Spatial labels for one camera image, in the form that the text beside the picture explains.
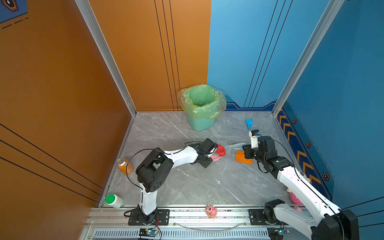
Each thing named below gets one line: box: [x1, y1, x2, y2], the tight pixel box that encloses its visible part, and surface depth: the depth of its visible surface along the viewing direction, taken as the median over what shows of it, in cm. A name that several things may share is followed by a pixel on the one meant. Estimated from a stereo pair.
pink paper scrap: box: [210, 155, 223, 162], surface depth 95 cm
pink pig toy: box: [205, 204, 218, 219], surface depth 75 cm
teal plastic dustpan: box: [211, 146, 227, 163], surface depth 94 cm
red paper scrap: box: [215, 144, 227, 157], surface depth 94 cm
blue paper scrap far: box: [245, 118, 254, 130], surface depth 114 cm
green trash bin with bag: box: [177, 83, 227, 132], surface depth 97 cm
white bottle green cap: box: [105, 194, 124, 209], surface depth 73 cm
